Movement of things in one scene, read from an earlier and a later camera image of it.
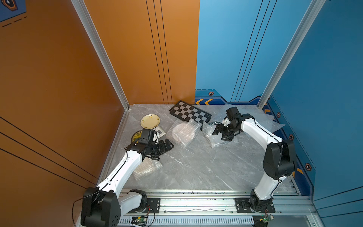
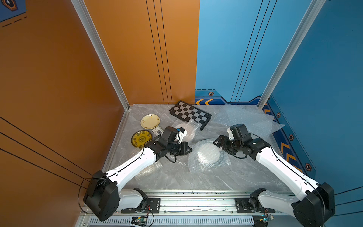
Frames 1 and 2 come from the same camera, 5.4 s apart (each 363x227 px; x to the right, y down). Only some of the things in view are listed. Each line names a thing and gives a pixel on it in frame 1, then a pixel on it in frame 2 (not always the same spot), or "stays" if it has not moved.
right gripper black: x=219 y=129 → x=221 y=143
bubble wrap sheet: x=265 y=121 stays
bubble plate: x=218 y=113 stays
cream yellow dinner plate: x=150 y=121 stays
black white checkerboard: x=186 y=112 stays
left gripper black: x=163 y=148 → x=184 y=145
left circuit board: x=140 y=220 stays
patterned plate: x=215 y=139 → x=205 y=156
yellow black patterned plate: x=136 y=135 stays
